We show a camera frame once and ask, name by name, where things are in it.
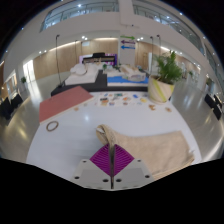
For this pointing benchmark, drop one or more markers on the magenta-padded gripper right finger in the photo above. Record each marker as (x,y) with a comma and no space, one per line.
(138,171)

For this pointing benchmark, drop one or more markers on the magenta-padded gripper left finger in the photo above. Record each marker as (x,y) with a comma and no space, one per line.
(85,171)

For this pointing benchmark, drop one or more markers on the beige towel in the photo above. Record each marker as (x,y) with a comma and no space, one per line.
(160,150)

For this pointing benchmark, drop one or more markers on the orange wooden piece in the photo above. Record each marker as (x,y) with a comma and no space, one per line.
(152,107)

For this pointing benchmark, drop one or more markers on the round wooden disc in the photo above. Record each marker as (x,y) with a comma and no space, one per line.
(168,109)

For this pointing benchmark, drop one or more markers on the pink flat board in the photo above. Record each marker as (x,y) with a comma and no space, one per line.
(63,103)

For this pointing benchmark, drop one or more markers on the group of colourful small cards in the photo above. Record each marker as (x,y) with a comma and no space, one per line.
(121,99)

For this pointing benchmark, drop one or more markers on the potted plant in striped pot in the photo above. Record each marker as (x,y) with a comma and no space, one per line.
(160,91)

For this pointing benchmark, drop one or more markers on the black-draped table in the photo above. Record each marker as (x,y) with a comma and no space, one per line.
(90,86)

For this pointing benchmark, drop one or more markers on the white architectural model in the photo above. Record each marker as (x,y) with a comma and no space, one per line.
(80,79)

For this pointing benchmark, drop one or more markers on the blue flat board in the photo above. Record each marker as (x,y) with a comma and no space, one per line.
(115,81)

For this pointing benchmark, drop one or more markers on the beige architectural model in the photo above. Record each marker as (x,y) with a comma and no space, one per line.
(131,73)

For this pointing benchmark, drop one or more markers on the group of black chairs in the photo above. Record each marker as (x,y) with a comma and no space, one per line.
(10,105)
(213,105)

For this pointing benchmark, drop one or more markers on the small distant potted plant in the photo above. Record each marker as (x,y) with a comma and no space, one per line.
(23,80)

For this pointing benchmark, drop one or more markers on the black piano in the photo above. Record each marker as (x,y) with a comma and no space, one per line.
(98,59)

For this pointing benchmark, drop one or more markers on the white signboard with arrows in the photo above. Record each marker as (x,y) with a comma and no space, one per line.
(127,53)

